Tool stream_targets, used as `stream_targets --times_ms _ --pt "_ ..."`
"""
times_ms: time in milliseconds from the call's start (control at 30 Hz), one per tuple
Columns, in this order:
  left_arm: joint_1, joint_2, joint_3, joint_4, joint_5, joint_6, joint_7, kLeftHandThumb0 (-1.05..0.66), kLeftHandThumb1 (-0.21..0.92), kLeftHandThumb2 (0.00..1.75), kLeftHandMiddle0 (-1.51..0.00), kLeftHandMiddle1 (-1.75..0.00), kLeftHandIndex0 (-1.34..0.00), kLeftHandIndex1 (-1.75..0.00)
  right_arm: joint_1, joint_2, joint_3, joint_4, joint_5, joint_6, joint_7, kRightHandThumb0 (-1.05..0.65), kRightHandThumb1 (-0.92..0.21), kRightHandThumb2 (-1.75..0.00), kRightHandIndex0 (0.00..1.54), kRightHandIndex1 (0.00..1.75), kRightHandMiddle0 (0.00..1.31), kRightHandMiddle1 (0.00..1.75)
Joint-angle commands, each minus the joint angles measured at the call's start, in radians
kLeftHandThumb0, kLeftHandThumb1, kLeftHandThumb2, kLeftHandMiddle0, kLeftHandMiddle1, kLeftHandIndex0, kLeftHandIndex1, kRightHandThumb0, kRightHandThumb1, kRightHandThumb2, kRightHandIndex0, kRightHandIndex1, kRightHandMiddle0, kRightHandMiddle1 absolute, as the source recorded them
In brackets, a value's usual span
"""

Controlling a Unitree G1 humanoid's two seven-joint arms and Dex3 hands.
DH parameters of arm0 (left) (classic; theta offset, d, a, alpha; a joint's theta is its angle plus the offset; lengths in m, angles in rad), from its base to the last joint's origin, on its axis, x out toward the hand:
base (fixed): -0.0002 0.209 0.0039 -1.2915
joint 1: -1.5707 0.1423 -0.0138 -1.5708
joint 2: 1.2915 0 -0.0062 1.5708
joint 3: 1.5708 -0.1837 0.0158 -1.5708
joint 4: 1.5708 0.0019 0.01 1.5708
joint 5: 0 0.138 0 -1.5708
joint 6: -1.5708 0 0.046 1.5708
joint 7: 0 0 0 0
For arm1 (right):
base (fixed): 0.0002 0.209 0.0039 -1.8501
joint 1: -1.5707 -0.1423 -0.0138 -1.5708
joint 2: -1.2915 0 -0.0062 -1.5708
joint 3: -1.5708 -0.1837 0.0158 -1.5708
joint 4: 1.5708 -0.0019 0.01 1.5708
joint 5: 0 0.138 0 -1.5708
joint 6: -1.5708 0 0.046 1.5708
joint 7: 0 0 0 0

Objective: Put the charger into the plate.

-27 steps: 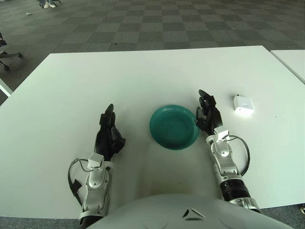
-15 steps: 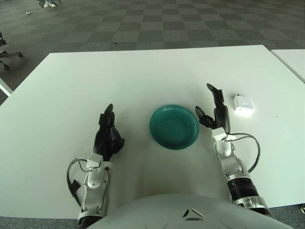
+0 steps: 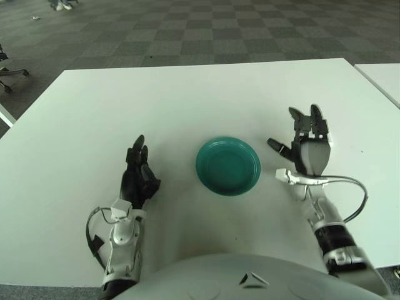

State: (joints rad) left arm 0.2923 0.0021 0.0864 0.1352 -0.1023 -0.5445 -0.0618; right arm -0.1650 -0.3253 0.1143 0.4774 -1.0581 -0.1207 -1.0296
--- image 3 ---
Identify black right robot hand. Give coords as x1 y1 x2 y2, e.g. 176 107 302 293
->
267 104 333 178

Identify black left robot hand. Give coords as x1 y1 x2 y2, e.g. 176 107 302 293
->
119 134 162 209

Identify teal green round plate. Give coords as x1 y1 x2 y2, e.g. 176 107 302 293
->
195 135 261 197

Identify white side table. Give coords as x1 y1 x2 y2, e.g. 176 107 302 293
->
354 62 400 109

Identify grey robot torso shell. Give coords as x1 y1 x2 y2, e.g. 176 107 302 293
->
115 253 391 300

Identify black office chair base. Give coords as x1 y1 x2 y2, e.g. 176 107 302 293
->
0 43 31 94

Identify person's white shoes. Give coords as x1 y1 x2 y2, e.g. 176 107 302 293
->
48 0 79 11

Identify grey right arm cable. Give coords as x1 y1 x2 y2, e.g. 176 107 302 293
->
321 176 369 223

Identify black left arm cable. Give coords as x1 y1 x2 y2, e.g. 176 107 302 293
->
86 206 113 269

